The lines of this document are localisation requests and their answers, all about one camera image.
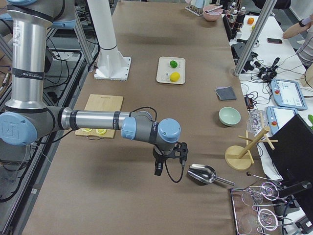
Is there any person forearm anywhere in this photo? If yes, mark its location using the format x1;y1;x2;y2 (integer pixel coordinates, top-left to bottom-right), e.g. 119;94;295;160
282;17;313;39

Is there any wooden mug tree stand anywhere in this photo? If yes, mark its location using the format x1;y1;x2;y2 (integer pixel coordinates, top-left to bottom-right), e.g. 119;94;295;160
224;126;278;171

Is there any black smartphone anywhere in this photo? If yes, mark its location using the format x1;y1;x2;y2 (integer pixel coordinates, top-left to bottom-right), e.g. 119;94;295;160
267;38;283;45

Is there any orange fruit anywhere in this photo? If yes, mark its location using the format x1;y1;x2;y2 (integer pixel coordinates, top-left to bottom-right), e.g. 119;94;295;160
247;18;254;25

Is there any glass rack tray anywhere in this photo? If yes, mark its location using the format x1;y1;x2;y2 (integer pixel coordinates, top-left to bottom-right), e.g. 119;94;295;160
229;181;293;235

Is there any yellow lemon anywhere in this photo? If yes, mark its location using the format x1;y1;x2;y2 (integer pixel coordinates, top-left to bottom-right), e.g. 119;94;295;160
169;72;180;82

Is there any mint green bowl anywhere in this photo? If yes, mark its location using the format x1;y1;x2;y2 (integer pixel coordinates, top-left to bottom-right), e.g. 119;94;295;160
219;107;241;126

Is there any cream rabbit print tray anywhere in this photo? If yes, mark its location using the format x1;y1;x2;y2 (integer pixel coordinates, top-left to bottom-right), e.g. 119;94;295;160
156;56;185;85

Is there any white camera mast base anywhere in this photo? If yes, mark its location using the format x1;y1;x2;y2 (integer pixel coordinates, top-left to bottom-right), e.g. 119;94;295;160
88;0;131;81

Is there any aluminium frame post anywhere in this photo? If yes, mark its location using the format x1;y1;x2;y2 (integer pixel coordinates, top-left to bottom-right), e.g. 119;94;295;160
233;0;277;77

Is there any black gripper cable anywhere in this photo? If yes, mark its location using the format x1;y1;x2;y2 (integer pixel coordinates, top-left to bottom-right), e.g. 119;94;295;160
162;156;184;184

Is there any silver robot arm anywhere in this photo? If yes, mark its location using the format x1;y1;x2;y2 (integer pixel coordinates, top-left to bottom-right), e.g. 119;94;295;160
0;0;188;176

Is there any steel scoop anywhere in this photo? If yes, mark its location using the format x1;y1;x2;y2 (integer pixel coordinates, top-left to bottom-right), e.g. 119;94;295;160
187;164;235;186

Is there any folded grey cloth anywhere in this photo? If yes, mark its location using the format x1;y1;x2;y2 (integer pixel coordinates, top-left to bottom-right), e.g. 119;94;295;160
215;86;237;101

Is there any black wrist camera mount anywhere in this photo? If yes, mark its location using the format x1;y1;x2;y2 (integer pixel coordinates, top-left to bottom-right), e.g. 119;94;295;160
170;142;188;165

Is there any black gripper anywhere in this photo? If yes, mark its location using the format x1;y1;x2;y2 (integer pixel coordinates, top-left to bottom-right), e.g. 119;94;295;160
153;144;171;176

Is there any wooden cutting board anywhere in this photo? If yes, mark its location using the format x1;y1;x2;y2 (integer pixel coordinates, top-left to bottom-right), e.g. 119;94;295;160
75;94;124;140

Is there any blue teach pendant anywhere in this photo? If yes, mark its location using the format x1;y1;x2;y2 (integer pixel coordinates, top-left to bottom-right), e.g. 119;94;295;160
270;78;308;111
266;106;298;135

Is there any clear plastic bag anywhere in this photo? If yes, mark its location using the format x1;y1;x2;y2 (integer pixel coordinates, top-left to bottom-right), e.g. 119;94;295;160
247;110;268;135

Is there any green lime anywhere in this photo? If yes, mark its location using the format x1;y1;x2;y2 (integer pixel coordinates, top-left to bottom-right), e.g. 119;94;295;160
169;60;178;69

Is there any lemon slice on board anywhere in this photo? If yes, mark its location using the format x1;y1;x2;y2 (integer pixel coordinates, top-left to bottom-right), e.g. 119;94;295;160
81;128;93;132

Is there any black monitor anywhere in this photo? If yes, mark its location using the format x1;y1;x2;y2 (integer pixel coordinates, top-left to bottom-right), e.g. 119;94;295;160
267;114;313;183

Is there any pink ribbed bowl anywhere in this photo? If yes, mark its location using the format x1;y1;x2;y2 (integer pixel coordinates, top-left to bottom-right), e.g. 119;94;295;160
203;5;223;22

